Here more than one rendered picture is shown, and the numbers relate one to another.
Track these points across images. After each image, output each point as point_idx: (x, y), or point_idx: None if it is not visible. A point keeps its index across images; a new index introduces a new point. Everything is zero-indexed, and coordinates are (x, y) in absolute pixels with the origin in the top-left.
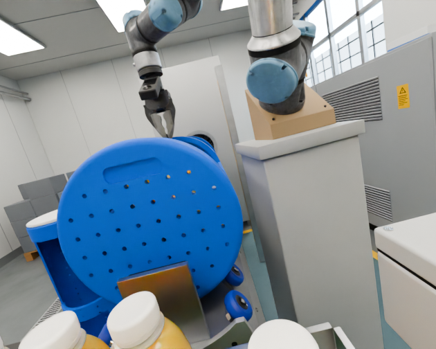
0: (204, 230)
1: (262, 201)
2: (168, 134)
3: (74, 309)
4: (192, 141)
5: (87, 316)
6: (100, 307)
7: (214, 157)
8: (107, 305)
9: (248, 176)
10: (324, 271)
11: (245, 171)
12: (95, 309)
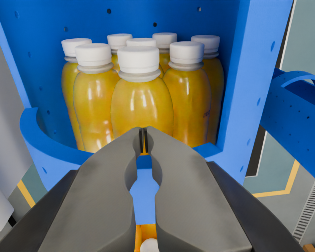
0: None
1: (5, 63)
2: (134, 129)
3: (312, 77)
4: (62, 149)
5: (293, 72)
6: (280, 79)
7: (32, 115)
8: (273, 83)
9: (17, 142)
10: None
11: (24, 165)
12: (286, 77)
